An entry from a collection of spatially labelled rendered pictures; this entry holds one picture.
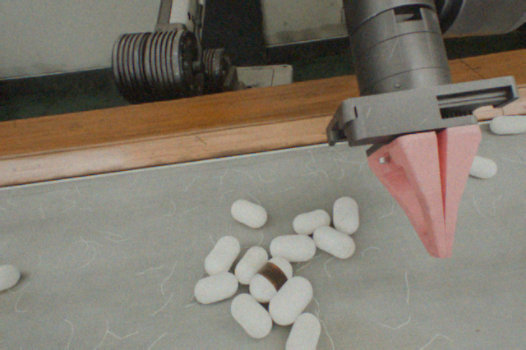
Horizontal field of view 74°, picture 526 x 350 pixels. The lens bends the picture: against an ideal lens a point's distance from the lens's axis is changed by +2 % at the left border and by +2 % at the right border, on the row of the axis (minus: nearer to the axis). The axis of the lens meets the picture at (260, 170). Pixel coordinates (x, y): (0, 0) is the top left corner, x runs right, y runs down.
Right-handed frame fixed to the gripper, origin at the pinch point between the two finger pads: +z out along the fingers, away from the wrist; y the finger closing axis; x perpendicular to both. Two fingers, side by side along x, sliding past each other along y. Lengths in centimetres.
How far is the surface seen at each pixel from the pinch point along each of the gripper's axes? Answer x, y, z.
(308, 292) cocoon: 3.3, -8.2, 2.5
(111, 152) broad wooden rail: 16.6, -27.3, -13.5
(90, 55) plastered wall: 183, -107, -127
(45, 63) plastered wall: 185, -137, -126
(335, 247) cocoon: 5.6, -5.3, -0.2
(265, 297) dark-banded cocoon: 3.7, -11.2, 2.5
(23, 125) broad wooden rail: 21.2, -40.3, -20.0
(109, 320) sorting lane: 5.4, -23.3, 2.8
